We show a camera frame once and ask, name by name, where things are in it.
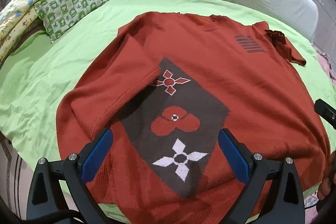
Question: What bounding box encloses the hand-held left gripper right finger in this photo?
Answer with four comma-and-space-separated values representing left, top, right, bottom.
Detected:
218, 128, 306, 224

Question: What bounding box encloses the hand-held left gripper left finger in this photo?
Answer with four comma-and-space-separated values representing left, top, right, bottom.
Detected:
26, 127, 114, 224

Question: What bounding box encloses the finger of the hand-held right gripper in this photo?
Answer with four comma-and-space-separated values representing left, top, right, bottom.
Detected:
314, 99, 336, 131

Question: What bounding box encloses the red knitted sweater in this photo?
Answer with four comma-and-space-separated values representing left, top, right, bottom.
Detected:
56, 12, 332, 224

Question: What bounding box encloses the person's right hand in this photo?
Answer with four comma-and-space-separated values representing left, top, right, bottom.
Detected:
317, 150, 336, 201

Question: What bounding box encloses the pink printed cloth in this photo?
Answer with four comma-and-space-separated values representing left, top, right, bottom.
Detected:
311, 41, 336, 88

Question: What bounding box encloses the light green bedsheet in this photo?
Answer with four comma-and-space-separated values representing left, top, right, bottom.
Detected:
0, 0, 336, 222

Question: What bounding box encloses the green checkered pillow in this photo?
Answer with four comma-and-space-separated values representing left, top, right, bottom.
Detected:
34, 0, 111, 43

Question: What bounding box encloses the yellow printed blanket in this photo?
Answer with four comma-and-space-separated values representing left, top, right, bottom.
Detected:
0, 0, 79, 62

